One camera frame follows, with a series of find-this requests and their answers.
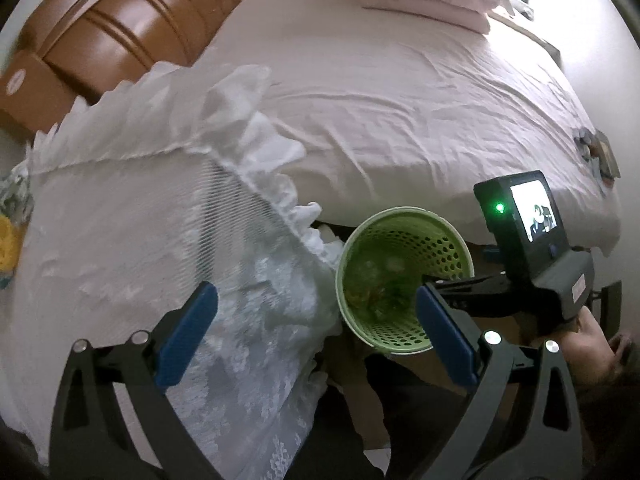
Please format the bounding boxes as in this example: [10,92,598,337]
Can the pink bed sheet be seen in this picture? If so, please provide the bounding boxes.
[190,0,622,257]

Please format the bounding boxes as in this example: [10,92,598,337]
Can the green and white wrapper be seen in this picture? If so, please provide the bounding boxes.
[0,162,34,212]

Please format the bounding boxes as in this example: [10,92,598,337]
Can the brown flat object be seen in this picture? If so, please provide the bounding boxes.
[572,127,622,181]

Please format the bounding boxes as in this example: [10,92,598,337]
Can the person's dark trousers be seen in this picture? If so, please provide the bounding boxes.
[300,352,483,480]

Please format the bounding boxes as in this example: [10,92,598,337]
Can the yellow round sponge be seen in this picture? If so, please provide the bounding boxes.
[0,215,22,272]

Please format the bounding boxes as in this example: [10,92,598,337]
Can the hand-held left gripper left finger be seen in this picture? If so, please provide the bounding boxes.
[49,281,221,480]

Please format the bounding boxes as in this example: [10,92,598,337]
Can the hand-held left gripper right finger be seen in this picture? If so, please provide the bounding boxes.
[415,283,583,480]

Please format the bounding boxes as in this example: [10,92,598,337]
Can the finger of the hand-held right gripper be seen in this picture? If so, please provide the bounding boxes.
[425,269,512,294]
[446,286,524,319]

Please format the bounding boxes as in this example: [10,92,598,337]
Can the green perforated plastic basket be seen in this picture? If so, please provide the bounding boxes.
[335,206,476,357]

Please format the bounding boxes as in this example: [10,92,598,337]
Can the white lace tablecloth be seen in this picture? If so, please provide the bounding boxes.
[0,62,347,480]

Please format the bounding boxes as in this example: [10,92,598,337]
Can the brown wooden headboard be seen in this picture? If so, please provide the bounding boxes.
[0,0,259,143]

